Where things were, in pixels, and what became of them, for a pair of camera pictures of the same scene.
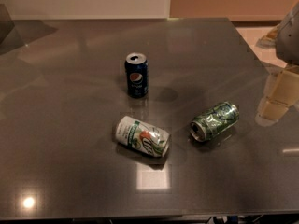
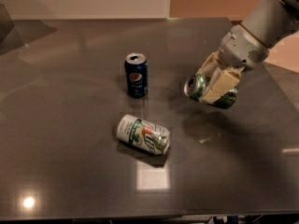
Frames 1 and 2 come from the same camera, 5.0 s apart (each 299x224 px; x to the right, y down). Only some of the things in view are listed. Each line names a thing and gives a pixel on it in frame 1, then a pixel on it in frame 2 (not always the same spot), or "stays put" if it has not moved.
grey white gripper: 290,42 -> 239,49
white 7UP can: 143,135 stays put
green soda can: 208,123 -> 197,85
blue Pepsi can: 136,73 stays put
